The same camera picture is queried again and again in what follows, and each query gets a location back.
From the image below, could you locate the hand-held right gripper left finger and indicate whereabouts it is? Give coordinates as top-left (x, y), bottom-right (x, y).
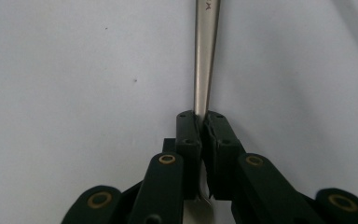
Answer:
top-left (162, 109), bottom-right (204, 201)

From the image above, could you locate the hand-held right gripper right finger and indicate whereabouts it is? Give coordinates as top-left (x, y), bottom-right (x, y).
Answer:
top-left (201, 110), bottom-right (247, 201)

